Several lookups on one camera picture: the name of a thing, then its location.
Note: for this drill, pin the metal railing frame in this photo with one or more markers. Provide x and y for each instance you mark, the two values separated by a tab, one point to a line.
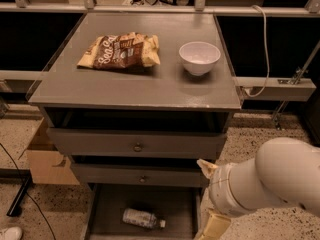
160	4

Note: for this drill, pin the grey drawer cabinet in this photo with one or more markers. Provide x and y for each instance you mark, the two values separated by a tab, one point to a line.
164	98

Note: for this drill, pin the cardboard box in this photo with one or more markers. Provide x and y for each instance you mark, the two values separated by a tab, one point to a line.
46	164

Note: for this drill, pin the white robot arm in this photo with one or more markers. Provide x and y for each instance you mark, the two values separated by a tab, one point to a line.
285	172

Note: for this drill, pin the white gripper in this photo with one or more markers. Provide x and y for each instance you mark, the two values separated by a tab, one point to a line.
218	188

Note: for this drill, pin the grey middle drawer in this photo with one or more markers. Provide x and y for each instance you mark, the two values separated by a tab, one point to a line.
139	175

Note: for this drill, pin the black table leg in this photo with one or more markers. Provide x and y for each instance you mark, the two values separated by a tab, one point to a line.
15	208

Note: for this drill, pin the grey top drawer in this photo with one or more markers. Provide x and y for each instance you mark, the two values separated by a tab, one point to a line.
137	144

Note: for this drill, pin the brown sea salt chip bag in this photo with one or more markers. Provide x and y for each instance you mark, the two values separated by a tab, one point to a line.
121	51

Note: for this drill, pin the grey bottom drawer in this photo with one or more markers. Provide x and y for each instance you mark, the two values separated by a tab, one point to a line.
178	206

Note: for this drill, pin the white bowl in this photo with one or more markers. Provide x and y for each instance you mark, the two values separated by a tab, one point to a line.
199	58

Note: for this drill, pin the white shoe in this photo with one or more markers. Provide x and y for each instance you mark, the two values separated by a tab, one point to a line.
11	233

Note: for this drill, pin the grey drawer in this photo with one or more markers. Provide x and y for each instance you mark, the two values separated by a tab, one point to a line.
178	206
139	175
137	144

